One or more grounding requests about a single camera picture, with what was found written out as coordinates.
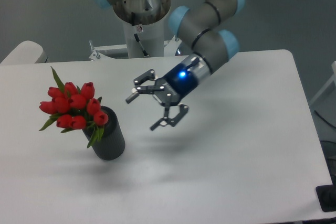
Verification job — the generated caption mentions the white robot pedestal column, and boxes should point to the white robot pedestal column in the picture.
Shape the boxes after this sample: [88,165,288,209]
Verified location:
[112,0,172,58]

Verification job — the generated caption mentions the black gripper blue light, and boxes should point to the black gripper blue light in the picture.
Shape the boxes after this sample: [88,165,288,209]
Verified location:
[125,62,199,131]

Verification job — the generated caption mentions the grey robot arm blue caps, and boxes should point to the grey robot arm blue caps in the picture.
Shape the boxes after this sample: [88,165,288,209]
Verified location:
[94,0,245,130]

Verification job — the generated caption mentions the white frame at right edge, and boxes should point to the white frame at right edge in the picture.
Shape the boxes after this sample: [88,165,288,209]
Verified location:
[309,61,335,109]

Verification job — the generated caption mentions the dark grey ribbed vase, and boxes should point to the dark grey ribbed vase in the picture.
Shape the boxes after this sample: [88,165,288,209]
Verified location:
[91,106,125,161]

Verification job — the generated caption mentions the red tulip bouquet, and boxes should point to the red tulip bouquet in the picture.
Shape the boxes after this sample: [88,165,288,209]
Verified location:
[39,68,109,147]

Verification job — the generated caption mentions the black cable on floor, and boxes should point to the black cable on floor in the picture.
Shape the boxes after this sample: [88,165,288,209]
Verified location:
[314,110,336,127]

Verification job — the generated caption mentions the black device at table corner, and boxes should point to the black device at table corner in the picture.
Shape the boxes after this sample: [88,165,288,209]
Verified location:
[316,185,335,212]

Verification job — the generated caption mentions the white pedestal base frame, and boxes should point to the white pedestal base frame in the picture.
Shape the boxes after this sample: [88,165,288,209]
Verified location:
[89,36,182,61]

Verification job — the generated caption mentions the black pedestal cable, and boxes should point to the black pedestal cable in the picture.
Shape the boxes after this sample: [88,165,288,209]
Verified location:
[131,11,150,58]

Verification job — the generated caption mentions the white chair armrest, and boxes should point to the white chair armrest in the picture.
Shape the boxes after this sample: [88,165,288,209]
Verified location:
[1,40,49,66]

